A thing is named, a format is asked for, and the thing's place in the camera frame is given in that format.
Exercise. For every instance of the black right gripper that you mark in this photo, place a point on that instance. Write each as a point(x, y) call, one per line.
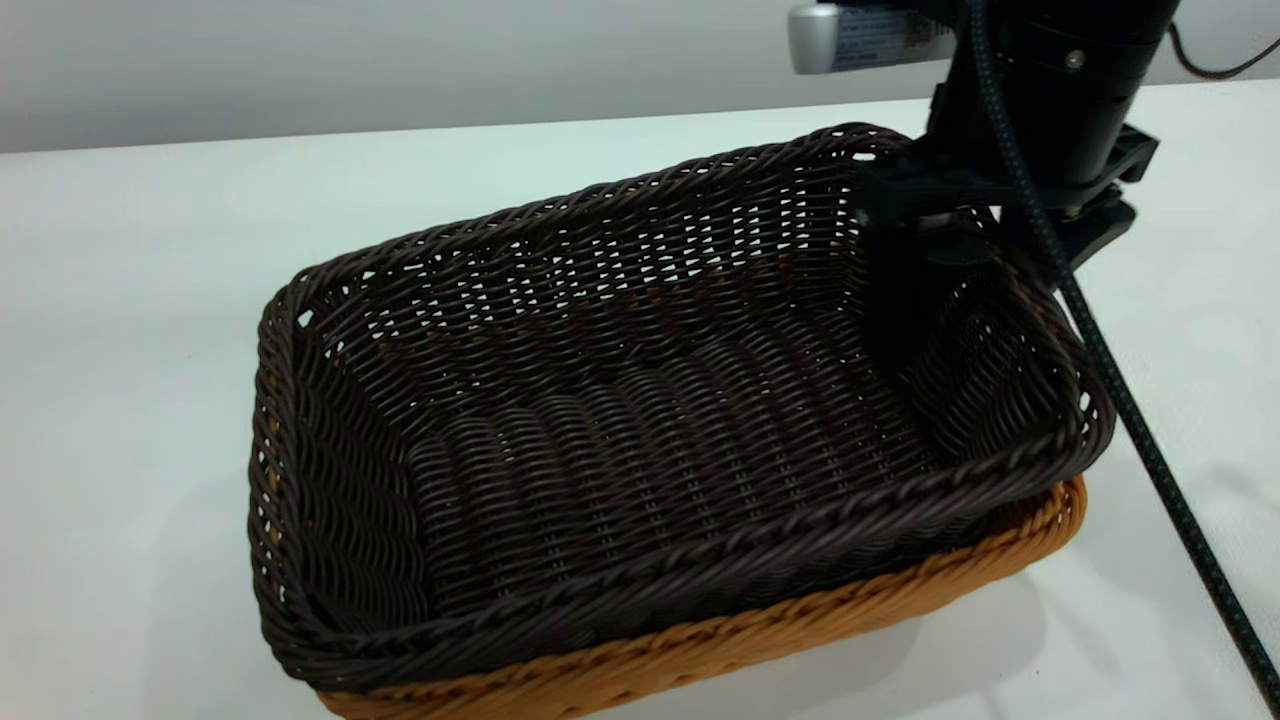
point(1070, 100)

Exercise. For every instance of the dark brown wicker basket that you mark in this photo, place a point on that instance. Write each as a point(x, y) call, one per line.
point(650, 420)

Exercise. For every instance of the light brown wicker basket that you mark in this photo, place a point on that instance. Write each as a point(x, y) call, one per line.
point(700, 640)

